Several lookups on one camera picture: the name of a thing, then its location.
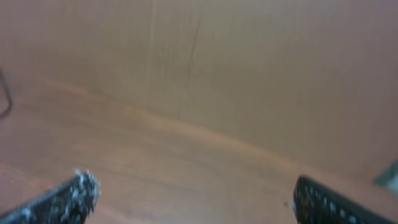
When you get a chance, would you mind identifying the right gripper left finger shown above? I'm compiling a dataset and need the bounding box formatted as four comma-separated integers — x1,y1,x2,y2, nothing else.
1,170,101,224

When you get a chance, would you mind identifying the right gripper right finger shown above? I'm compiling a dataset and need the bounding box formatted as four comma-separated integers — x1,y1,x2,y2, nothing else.
292,175,393,224

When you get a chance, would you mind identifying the cardboard box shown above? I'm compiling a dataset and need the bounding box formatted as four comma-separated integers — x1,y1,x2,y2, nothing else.
1,0,397,179

